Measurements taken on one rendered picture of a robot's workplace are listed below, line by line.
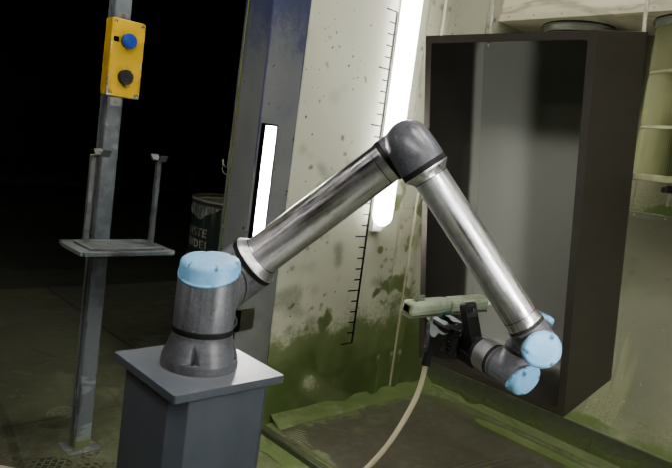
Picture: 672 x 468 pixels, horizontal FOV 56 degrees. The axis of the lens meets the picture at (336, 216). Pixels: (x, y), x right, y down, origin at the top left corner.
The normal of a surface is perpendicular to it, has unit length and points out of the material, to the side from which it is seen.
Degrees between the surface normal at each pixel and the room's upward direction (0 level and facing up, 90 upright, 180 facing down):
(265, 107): 90
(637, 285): 57
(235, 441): 90
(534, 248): 102
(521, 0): 90
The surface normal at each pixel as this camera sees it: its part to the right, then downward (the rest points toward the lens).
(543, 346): -0.09, 0.15
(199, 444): 0.68, 0.17
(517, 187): -0.73, 0.18
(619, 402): -0.54, -0.55
